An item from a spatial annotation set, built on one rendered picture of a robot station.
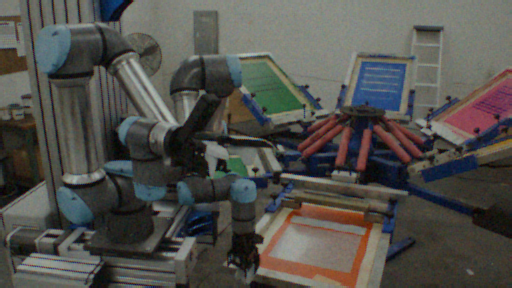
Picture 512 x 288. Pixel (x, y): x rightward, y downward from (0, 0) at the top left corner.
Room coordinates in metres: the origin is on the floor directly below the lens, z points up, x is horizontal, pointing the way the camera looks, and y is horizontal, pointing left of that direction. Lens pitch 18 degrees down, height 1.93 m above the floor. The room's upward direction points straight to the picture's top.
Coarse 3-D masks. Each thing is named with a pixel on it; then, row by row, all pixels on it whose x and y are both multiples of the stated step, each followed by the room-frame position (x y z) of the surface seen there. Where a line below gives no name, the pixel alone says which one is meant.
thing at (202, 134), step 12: (168, 132) 0.83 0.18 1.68; (192, 132) 0.81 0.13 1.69; (204, 132) 0.83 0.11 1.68; (216, 132) 0.84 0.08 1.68; (168, 144) 0.82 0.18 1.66; (180, 144) 0.85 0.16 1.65; (192, 144) 0.79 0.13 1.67; (180, 156) 0.82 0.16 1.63; (192, 156) 0.78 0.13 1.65; (204, 156) 0.77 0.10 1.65; (192, 168) 0.79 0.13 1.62; (204, 168) 0.76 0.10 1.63; (216, 168) 0.79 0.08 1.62
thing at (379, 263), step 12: (372, 204) 1.90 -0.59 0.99; (384, 204) 1.89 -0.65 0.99; (264, 216) 1.78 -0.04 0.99; (276, 216) 1.84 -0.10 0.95; (264, 228) 1.69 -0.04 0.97; (384, 240) 1.55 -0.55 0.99; (384, 252) 1.45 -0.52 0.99; (384, 264) 1.40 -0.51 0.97; (264, 276) 1.31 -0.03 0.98; (276, 276) 1.30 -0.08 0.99; (288, 276) 1.30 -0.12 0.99; (372, 276) 1.29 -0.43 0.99
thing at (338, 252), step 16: (352, 224) 1.75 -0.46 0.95; (368, 224) 1.75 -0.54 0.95; (320, 240) 1.61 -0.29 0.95; (336, 240) 1.61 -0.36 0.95; (352, 240) 1.61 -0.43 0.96; (368, 240) 1.61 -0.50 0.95; (320, 256) 1.49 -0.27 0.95; (336, 256) 1.48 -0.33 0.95; (352, 256) 1.48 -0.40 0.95; (304, 272) 1.37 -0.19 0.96; (320, 272) 1.37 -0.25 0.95; (336, 272) 1.37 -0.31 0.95; (352, 272) 1.37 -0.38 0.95
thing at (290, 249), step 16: (304, 208) 1.93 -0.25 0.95; (320, 208) 1.93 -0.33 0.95; (288, 224) 1.76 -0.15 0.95; (304, 224) 1.76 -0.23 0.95; (272, 240) 1.62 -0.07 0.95; (288, 240) 1.61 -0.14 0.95; (304, 240) 1.61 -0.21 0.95; (272, 256) 1.49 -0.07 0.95; (288, 256) 1.49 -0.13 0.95; (304, 256) 1.49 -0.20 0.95; (288, 272) 1.38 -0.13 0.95
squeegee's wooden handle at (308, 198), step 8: (296, 200) 1.85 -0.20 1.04; (304, 200) 1.83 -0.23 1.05; (312, 200) 1.82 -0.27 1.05; (320, 200) 1.81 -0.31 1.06; (328, 200) 1.80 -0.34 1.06; (336, 200) 1.80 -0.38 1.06; (344, 200) 1.81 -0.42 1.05; (344, 208) 1.76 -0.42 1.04; (352, 208) 1.74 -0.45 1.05; (360, 208) 1.73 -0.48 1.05; (368, 208) 1.74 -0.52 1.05
